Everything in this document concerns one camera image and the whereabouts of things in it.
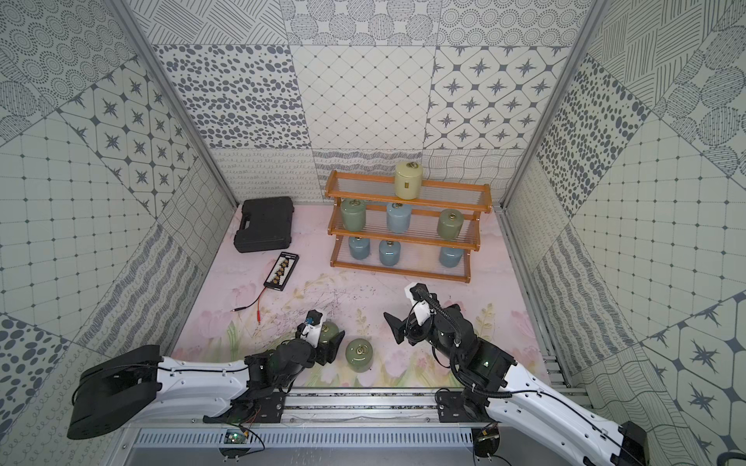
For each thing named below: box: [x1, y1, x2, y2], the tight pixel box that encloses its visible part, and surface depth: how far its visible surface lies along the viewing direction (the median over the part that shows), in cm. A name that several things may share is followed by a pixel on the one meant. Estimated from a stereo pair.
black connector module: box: [472, 422, 501, 458], surface depth 74 cm
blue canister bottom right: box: [439, 246, 465, 268], surface depth 98 cm
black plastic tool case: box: [233, 196, 295, 254], surface depth 112 cm
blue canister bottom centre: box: [378, 238, 402, 267], surface depth 99 cm
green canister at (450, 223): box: [437, 207, 465, 240], surface depth 90 cm
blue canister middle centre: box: [386, 201, 413, 234], surface depth 90 cm
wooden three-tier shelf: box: [326, 169, 493, 284], surface depth 96 cm
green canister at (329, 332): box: [319, 321, 340, 344], surface depth 80 cm
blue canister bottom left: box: [348, 235, 371, 261], surface depth 100 cm
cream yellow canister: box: [394, 160, 424, 200], surface depth 80 cm
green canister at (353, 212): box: [340, 198, 367, 233], surface depth 90 cm
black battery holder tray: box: [263, 251, 301, 292], surface depth 100 cm
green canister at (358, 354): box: [344, 337, 373, 373], surface depth 78 cm
